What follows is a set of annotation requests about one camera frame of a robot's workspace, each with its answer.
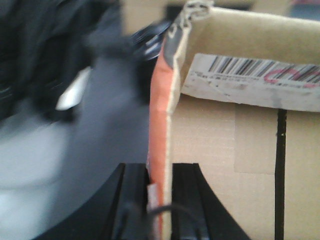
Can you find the cardboard box with red print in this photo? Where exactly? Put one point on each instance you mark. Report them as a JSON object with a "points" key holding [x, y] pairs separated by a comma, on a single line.
{"points": [[262, 163]]}

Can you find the white barcode shipping label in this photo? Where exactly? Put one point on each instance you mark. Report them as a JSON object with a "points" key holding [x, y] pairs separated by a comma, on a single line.
{"points": [[257, 82]]}

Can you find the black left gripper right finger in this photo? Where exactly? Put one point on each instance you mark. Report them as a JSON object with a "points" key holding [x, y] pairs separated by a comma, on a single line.
{"points": [[202, 216]]}

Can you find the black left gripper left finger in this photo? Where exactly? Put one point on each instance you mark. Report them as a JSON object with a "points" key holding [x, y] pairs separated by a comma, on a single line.
{"points": [[116, 211]]}

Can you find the black fabric bag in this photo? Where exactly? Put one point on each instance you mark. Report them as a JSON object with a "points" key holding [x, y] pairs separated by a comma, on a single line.
{"points": [[47, 45]]}

